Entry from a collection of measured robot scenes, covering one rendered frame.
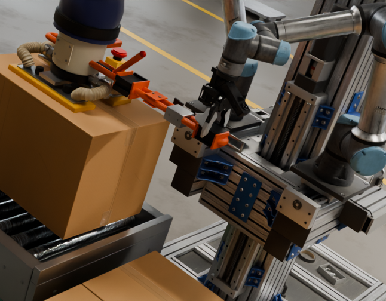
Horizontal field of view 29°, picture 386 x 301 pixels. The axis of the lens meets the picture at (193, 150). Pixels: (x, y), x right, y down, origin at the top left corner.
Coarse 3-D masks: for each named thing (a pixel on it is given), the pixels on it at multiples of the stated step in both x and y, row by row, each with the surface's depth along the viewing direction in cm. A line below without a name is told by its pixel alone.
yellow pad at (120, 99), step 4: (48, 64) 276; (108, 80) 267; (80, 84) 268; (112, 96) 262; (116, 96) 263; (120, 96) 265; (124, 96) 267; (108, 100) 261; (112, 100) 260; (116, 100) 261; (120, 100) 262; (124, 100) 264; (128, 100) 266; (112, 104) 260; (116, 104) 261; (120, 104) 263
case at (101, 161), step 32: (0, 64) 262; (0, 96) 257; (32, 96) 248; (0, 128) 260; (32, 128) 250; (64, 128) 241; (96, 128) 240; (128, 128) 248; (160, 128) 263; (0, 160) 263; (32, 160) 253; (64, 160) 244; (96, 160) 242; (128, 160) 257; (32, 192) 255; (64, 192) 246; (96, 192) 252; (128, 192) 268; (64, 224) 249; (96, 224) 262
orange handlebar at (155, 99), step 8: (48, 32) 264; (48, 40) 263; (120, 40) 282; (96, 64) 252; (104, 64) 255; (104, 72) 250; (112, 72) 249; (136, 88) 244; (144, 88) 246; (144, 96) 241; (152, 96) 240; (160, 96) 242; (152, 104) 240; (160, 104) 239; (168, 104) 241; (184, 120) 234; (192, 120) 237; (192, 128) 232; (224, 144) 229
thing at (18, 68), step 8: (16, 64) 261; (16, 72) 258; (24, 72) 257; (32, 72) 258; (32, 80) 254; (40, 80) 254; (40, 88) 253; (48, 88) 252; (56, 88) 252; (64, 88) 251; (56, 96) 249; (64, 96) 249; (64, 104) 247; (72, 104) 247; (80, 104) 249; (88, 104) 251
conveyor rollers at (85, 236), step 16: (0, 192) 281; (0, 208) 271; (16, 208) 277; (0, 224) 262; (16, 224) 267; (32, 224) 275; (112, 224) 285; (128, 224) 293; (16, 240) 257; (32, 240) 263; (64, 240) 265; (80, 240) 271; (48, 256) 259
